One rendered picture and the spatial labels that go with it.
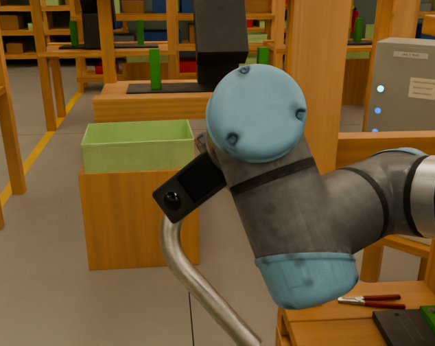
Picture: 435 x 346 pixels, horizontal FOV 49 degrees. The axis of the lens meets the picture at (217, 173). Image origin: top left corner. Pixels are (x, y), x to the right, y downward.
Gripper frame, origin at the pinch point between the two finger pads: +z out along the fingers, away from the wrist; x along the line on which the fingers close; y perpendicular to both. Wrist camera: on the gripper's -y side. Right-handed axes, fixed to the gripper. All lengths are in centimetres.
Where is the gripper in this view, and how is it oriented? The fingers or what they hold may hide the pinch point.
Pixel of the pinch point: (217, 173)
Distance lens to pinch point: 70.3
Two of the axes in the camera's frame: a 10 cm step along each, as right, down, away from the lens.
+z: -0.4, 1.0, 9.9
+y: 7.9, -6.0, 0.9
